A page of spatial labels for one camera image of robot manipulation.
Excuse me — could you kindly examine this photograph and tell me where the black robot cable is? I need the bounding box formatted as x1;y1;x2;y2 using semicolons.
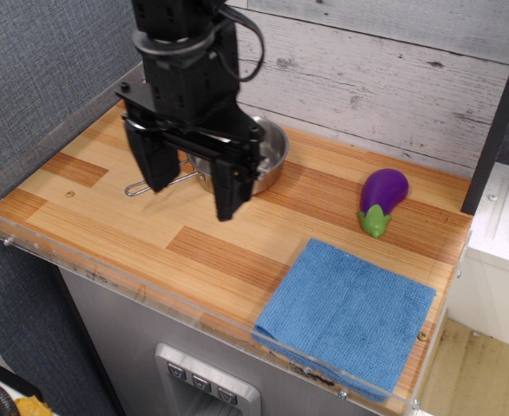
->
212;3;266;83

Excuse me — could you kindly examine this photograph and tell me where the blue cloth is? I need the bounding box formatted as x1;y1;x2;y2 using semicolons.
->
252;239;435;402

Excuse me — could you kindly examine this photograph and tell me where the grey toy fridge cabinet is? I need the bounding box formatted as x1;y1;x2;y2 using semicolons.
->
56;263;370;416

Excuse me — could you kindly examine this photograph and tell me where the stainless steel pan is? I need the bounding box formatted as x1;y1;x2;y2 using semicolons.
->
124;114;290;198

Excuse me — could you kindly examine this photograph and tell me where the black vertical post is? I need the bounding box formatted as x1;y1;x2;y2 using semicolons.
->
460;76;509;215

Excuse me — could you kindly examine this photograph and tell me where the clear acrylic table guard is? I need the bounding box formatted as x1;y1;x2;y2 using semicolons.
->
0;107;473;416

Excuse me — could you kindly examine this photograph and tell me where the purple toy eggplant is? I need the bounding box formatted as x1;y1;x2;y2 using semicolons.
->
357;168;409;238

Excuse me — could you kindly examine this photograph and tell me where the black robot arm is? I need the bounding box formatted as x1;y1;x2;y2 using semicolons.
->
117;1;264;221

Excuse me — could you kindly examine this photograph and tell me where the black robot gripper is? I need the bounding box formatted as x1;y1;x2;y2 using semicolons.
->
117;42;264;222

